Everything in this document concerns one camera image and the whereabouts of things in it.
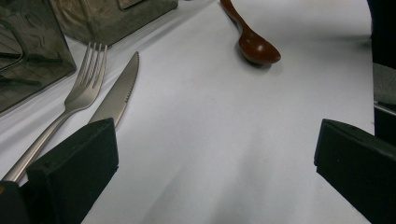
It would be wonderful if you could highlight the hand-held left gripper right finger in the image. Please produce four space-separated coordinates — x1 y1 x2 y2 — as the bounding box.
313 119 396 224

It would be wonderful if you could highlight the brown wooden spoon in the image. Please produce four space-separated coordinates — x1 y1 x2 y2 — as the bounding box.
219 0 282 66

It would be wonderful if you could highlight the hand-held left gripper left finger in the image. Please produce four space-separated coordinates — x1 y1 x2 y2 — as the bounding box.
26 117 120 224

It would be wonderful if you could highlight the translucent grey storage bin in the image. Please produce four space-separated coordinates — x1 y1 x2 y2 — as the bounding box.
49 0 179 47
0 0 78 115

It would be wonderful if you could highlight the silver metal fork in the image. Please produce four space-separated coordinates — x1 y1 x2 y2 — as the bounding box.
0 41 109 185

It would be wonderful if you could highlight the silver metal knife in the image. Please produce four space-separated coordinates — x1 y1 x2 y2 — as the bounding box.
88 50 140 129

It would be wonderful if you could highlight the white table cover sheet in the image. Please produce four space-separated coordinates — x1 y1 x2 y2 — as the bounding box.
0 0 376 224

